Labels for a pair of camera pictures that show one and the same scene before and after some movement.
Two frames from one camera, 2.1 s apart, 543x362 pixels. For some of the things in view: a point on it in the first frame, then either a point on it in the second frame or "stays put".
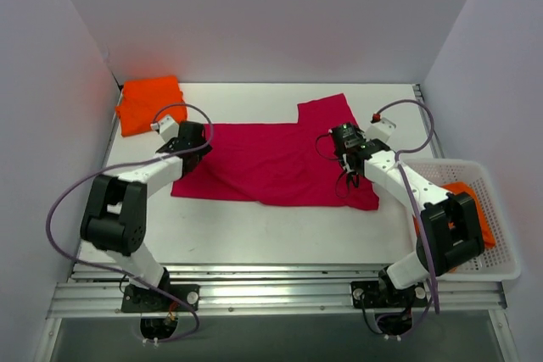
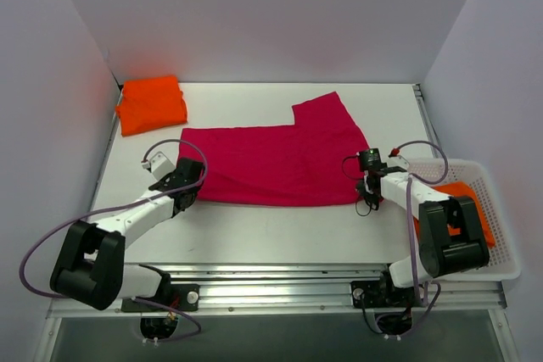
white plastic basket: x=497 y=264 stays put
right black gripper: x=345 y=163 -> x=369 y=188
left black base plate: x=137 y=298 stays put
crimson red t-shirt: x=291 y=164 stays put
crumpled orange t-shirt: x=458 y=187 stays put
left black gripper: x=197 y=155 -> x=187 y=197
